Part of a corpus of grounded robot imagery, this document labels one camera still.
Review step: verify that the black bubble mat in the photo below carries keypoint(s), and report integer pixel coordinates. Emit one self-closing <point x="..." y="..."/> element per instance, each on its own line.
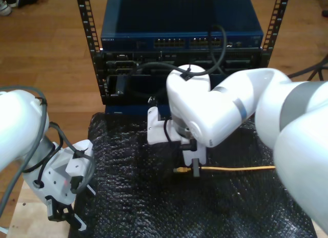
<point x="153" y="197"/>

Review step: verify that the blue rack base board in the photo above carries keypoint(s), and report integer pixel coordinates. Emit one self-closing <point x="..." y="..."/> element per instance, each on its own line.
<point x="123" y="110"/>

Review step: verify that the black rack server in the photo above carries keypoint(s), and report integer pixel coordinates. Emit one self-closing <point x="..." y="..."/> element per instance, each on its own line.
<point x="120" y="64"/>

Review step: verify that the white sneaker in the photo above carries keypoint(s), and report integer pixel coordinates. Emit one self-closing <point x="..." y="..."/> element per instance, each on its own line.
<point x="4" y="8"/>

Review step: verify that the blue network switch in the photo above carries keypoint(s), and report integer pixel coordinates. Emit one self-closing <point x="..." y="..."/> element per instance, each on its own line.
<point x="153" y="15"/>

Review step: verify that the black perforated rack post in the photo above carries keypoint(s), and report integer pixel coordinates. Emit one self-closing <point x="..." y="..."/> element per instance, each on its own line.
<point x="87" y="20"/>
<point x="278" y="15"/>

